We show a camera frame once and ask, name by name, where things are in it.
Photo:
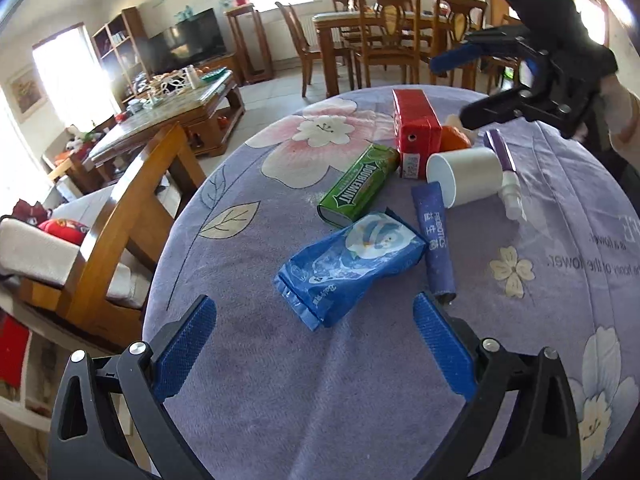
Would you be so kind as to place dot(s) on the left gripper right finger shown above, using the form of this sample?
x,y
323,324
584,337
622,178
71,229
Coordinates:
x,y
480,375

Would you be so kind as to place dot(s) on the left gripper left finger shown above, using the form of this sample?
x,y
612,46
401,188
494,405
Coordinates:
x,y
148,373

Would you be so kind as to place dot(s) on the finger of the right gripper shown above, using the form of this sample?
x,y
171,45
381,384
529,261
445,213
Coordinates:
x,y
501,43
502,107

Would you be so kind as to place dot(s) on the purple spray bottle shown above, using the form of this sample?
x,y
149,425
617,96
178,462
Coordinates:
x,y
510,192

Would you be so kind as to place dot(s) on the blue snack bag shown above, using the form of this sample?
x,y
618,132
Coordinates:
x,y
325,280

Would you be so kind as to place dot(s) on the right white gloved hand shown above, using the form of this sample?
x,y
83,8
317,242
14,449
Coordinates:
x,y
618,125

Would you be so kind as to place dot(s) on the white paper cup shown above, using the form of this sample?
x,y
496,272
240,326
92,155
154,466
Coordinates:
x,y
465,176

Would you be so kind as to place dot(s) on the red juice carton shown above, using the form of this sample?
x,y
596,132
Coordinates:
x,y
418,132

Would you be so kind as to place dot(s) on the white side shelf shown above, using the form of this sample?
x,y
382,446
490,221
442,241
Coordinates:
x,y
31,358

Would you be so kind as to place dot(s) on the purple floral tablecloth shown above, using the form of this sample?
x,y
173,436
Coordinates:
x,y
269,399

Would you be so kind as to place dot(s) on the wooden sofa with cushions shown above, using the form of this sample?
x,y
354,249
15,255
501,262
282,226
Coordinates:
x,y
97,291

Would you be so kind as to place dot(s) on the wooden dining table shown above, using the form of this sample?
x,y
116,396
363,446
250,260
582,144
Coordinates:
x,y
326,24

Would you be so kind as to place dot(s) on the green gum box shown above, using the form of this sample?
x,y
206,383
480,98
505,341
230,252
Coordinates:
x,y
352,194

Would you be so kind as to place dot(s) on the wooden dining chair left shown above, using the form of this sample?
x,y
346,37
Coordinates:
x,y
306,54

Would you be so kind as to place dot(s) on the tall wooden stand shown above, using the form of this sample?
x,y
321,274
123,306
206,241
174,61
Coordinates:
x,y
252,50

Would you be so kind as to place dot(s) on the wooden coffee table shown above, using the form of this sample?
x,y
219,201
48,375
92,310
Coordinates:
x,y
208,116

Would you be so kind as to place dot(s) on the framed sunflower picture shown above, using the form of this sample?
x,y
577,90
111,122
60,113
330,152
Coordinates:
x,y
25,93

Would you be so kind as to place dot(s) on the black television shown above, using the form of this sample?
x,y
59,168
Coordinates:
x,y
188,42

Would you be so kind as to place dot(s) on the wooden bookshelf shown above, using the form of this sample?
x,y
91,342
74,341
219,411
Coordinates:
x,y
122,47

